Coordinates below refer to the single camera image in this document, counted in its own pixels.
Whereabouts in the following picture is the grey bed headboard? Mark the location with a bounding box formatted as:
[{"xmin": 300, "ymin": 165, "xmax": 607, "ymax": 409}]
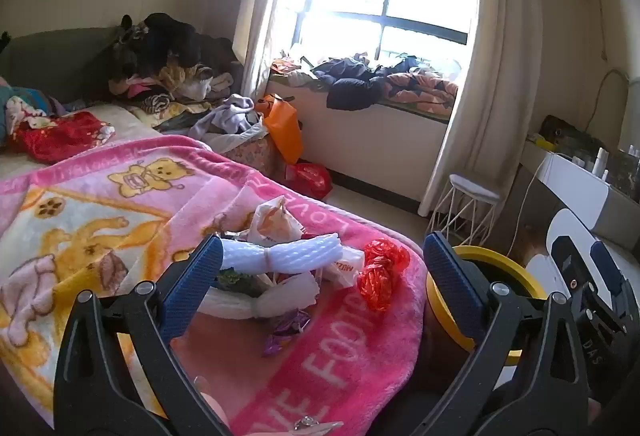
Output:
[{"xmin": 0, "ymin": 27, "xmax": 126, "ymax": 109}]

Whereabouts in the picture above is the dark puffer jacket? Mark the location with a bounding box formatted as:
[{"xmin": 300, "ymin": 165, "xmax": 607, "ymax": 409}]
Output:
[{"xmin": 312, "ymin": 57, "xmax": 396, "ymax": 111}]

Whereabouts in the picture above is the green snack wrapper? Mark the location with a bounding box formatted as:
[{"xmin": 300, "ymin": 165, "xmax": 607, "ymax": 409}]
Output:
[{"xmin": 217, "ymin": 266, "xmax": 271, "ymax": 297}]

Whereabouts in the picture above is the red cloth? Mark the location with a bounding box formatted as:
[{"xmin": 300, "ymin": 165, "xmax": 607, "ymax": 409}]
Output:
[{"xmin": 9, "ymin": 111, "xmax": 116, "ymax": 165}]

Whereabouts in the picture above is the white foam net sleeve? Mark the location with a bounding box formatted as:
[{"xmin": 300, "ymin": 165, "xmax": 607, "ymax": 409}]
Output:
[{"xmin": 217, "ymin": 233, "xmax": 346, "ymax": 276}]

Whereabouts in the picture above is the white paper wrapper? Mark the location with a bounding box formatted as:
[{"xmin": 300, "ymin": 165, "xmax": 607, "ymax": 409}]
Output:
[
  {"xmin": 325, "ymin": 248, "xmax": 366, "ymax": 289},
  {"xmin": 247, "ymin": 196, "xmax": 306, "ymax": 244}
]

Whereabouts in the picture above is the looped wall cable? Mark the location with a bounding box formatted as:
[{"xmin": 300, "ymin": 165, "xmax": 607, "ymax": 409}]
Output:
[{"xmin": 587, "ymin": 68, "xmax": 631, "ymax": 122}]

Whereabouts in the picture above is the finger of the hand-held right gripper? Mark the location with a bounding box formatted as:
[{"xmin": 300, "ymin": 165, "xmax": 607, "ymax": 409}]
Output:
[
  {"xmin": 589, "ymin": 241, "xmax": 635, "ymax": 312},
  {"xmin": 552, "ymin": 236, "xmax": 588, "ymax": 297}
]

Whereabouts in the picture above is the orange paper bag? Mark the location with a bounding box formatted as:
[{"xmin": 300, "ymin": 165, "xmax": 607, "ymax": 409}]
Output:
[{"xmin": 255, "ymin": 93, "xmax": 305, "ymax": 165}]

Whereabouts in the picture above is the white vanity desk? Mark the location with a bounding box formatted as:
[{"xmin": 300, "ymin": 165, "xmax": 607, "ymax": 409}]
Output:
[{"xmin": 520, "ymin": 138, "xmax": 640, "ymax": 257}]

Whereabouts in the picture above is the white and orange cloth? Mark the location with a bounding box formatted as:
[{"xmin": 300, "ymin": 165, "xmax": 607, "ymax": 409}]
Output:
[{"xmin": 270, "ymin": 57, "xmax": 321, "ymax": 87}]

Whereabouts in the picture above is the white plastic bag trash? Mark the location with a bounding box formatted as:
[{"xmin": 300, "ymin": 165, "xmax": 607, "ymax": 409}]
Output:
[{"xmin": 197, "ymin": 273, "xmax": 321, "ymax": 319}]

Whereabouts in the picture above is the cream curtain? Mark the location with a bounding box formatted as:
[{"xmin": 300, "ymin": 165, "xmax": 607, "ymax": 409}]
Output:
[
  {"xmin": 417, "ymin": 0, "xmax": 546, "ymax": 217},
  {"xmin": 232, "ymin": 0, "xmax": 301, "ymax": 99}
]

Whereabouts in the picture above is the black bin with yellow rim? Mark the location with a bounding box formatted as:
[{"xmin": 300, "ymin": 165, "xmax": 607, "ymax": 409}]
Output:
[{"xmin": 422, "ymin": 246, "xmax": 543, "ymax": 367}]

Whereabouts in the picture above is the white chair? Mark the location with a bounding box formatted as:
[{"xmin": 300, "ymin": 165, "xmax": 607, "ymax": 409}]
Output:
[{"xmin": 525, "ymin": 208, "xmax": 601, "ymax": 287}]

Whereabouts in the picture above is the clear cosmetics organizer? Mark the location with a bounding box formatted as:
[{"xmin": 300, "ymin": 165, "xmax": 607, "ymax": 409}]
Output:
[{"xmin": 607, "ymin": 148, "xmax": 640, "ymax": 197}]

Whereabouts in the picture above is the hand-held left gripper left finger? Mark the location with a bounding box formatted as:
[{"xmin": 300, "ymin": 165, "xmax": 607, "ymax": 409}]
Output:
[{"xmin": 53, "ymin": 234, "xmax": 233, "ymax": 436}]

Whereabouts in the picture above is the pink printed blanket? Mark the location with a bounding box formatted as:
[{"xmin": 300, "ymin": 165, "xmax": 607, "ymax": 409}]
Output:
[{"xmin": 0, "ymin": 134, "xmax": 428, "ymax": 436}]

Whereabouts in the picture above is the folded colourful clothes stack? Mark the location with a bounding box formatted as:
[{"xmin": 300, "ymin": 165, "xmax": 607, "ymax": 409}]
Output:
[{"xmin": 110, "ymin": 63, "xmax": 236, "ymax": 118}]

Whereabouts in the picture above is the black clothes pile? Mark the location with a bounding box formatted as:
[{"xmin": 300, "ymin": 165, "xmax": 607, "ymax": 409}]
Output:
[{"xmin": 110, "ymin": 12, "xmax": 236, "ymax": 82}]

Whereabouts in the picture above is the small red plastic bag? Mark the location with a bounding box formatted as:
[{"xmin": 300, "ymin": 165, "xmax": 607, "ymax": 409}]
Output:
[{"xmin": 357, "ymin": 238, "xmax": 412, "ymax": 313}]

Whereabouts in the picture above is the vanity mirror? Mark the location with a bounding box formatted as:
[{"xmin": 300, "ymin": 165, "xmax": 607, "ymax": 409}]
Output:
[{"xmin": 620, "ymin": 76, "xmax": 640, "ymax": 157}]

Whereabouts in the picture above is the purple candy wrapper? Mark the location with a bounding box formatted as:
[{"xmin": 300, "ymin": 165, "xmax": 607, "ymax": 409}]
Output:
[{"xmin": 262, "ymin": 308, "xmax": 312, "ymax": 358}]

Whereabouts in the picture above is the cream bed sheet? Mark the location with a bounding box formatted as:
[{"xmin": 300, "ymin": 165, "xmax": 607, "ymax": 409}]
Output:
[{"xmin": 0, "ymin": 103, "xmax": 166, "ymax": 177}]

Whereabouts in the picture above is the floral laundry basket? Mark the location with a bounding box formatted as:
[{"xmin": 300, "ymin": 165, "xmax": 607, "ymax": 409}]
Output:
[{"xmin": 215, "ymin": 118, "xmax": 281, "ymax": 177}]

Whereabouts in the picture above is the orange patterned quilt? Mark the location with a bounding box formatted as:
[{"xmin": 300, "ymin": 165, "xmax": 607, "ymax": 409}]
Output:
[{"xmin": 382, "ymin": 71, "xmax": 459, "ymax": 117}]

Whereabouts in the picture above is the black bag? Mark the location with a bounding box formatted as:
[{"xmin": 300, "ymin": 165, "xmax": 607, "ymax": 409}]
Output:
[{"xmin": 542, "ymin": 114, "xmax": 601, "ymax": 152}]

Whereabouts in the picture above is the white wire stool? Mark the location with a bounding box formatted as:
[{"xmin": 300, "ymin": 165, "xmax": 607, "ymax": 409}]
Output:
[{"xmin": 429, "ymin": 173, "xmax": 502, "ymax": 249}]

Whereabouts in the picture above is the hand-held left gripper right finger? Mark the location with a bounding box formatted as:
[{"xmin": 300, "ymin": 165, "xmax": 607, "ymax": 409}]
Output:
[{"xmin": 423, "ymin": 231, "xmax": 590, "ymax": 436}]

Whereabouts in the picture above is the person's left hand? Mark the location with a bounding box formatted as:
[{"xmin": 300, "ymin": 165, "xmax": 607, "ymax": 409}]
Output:
[{"xmin": 192, "ymin": 376, "xmax": 346, "ymax": 436}]

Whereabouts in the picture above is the white power cable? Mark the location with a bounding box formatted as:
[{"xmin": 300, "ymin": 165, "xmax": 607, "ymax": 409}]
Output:
[{"xmin": 510, "ymin": 161, "xmax": 543, "ymax": 257}]

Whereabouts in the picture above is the orange patterned bag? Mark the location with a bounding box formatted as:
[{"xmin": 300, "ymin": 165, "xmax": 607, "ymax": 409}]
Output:
[{"xmin": 520, "ymin": 226, "xmax": 543, "ymax": 262}]

